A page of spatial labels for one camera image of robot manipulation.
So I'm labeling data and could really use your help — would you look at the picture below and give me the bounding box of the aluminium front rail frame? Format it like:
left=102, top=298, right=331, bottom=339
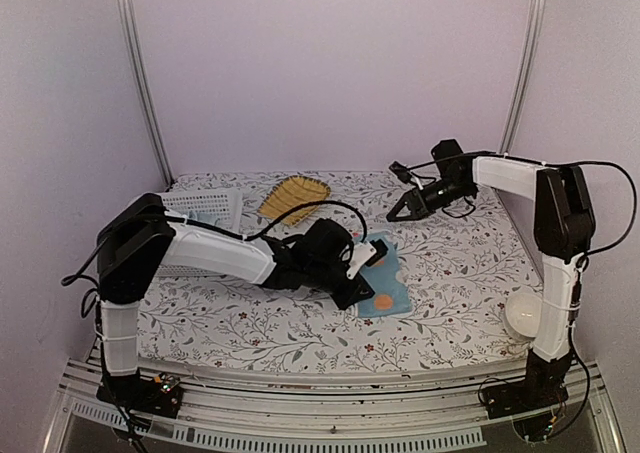
left=43, top=356, right=631, bottom=452

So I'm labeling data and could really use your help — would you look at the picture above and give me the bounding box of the white plastic mesh basket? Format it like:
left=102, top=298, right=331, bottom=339
left=156, top=188, right=243, bottom=277

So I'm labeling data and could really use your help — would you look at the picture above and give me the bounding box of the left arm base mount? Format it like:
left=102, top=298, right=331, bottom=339
left=96, top=371, right=184, bottom=419

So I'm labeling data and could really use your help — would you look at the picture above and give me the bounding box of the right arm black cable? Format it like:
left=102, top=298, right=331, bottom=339
left=399, top=152, right=639, bottom=424

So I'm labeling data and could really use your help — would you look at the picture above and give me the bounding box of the blue cartoon print towel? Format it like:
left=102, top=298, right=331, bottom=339
left=355, top=230, right=411, bottom=319

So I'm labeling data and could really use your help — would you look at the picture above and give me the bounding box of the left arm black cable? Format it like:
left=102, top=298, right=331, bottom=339
left=60, top=200, right=370, bottom=319

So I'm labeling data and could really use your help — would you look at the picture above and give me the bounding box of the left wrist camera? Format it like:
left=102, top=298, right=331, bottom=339
left=346, top=239, right=388, bottom=279

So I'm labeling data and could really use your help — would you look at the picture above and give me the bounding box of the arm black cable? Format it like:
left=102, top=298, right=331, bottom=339
left=60, top=200, right=370, bottom=319
left=399, top=152, right=639, bottom=424

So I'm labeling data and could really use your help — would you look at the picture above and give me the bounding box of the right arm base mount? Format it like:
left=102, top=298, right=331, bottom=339
left=479, top=350, right=574, bottom=419

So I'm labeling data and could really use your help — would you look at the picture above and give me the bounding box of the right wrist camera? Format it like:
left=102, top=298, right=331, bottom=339
left=389, top=161, right=423, bottom=189

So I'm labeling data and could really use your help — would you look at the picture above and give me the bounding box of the floral patterned table mat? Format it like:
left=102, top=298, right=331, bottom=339
left=97, top=170, right=569, bottom=377

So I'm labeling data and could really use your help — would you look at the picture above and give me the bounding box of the aluminium frame post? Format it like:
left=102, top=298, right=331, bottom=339
left=499, top=0, right=546, bottom=153
left=116, top=0, right=174, bottom=189

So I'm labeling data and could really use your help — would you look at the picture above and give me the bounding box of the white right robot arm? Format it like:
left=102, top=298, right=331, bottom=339
left=386, top=139, right=595, bottom=363

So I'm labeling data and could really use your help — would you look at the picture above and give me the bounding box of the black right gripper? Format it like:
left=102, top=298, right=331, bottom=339
left=388, top=176, right=475, bottom=221

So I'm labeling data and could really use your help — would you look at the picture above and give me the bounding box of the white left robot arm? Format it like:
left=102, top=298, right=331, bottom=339
left=97, top=193, right=388, bottom=407

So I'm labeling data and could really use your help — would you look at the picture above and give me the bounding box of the white bowl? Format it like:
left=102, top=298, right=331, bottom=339
left=503, top=293, right=542, bottom=341

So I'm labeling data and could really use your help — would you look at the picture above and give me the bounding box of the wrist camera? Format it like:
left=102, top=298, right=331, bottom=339
left=389, top=161, right=423, bottom=189
left=346, top=239, right=388, bottom=279

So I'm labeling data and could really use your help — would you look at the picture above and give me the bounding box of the left aluminium frame post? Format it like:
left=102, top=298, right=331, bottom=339
left=116, top=0, right=174, bottom=189

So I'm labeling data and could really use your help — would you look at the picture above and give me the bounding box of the woven bamboo tray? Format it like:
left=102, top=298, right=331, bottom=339
left=258, top=175, right=331, bottom=220

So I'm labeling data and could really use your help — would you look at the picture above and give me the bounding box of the right aluminium frame post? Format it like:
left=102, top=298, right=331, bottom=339
left=499, top=0, right=546, bottom=153

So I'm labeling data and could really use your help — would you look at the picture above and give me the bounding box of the light blue towel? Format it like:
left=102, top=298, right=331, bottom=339
left=187, top=210, right=220, bottom=226

